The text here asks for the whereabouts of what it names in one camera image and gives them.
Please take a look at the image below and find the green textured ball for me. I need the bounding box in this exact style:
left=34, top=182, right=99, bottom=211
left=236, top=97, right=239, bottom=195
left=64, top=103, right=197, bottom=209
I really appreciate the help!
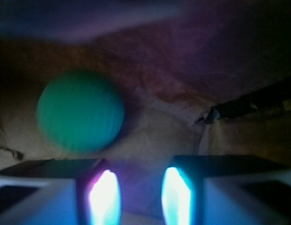
left=36, top=70, right=125, bottom=154

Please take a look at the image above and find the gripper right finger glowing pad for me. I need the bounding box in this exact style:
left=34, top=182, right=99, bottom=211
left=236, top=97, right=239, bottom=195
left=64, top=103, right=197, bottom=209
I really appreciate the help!
left=161, top=155, right=291, bottom=225

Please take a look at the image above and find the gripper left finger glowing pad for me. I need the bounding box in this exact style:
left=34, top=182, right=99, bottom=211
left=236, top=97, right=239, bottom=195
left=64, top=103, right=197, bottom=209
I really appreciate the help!
left=0, top=159, right=121, bottom=225

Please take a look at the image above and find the brown paper bag bin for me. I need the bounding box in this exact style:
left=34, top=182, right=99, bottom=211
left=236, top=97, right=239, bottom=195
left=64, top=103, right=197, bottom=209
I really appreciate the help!
left=0, top=21, right=291, bottom=218

